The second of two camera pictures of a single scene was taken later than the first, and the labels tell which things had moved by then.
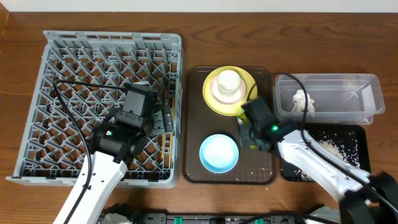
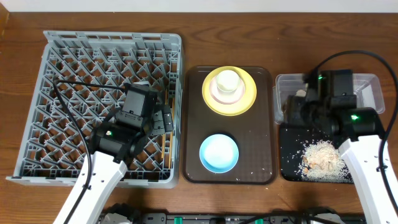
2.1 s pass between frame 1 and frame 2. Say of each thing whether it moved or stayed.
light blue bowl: stayed
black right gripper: moved
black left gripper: stayed
